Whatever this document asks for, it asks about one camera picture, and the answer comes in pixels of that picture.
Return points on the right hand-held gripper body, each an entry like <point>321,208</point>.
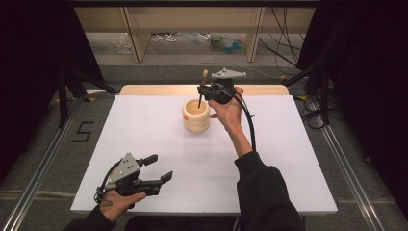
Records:
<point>224,89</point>

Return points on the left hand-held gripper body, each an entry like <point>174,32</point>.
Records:
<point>128,181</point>

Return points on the ribbed wooden pen holder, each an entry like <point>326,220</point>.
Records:
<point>196,122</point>

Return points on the person's left hand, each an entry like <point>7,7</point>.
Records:
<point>118,203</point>

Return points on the person's right hand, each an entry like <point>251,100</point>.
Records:
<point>229,114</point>

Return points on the white table board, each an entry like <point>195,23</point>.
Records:
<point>192,160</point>

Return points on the green and blue plastic items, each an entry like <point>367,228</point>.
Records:
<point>226,44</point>

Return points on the light wooden table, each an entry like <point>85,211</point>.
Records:
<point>154,89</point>

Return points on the beige wooden shelf unit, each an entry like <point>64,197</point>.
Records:
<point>192,19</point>

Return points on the clear plastic bag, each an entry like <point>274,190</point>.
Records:
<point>122,44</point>

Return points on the black metal stand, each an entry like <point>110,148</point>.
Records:
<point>324,96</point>
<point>63,99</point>

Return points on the black curtain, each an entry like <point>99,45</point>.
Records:
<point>35,64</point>
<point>369,80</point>

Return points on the aluminium floor rail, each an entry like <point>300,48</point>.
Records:
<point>35,179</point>
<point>349,179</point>

